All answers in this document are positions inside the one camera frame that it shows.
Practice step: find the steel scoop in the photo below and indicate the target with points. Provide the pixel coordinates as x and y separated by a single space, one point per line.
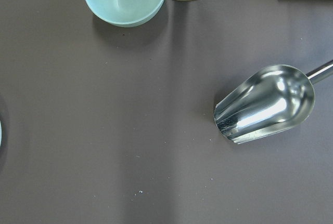
275 99

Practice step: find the cream round plate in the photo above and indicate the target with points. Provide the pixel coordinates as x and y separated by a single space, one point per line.
1 133

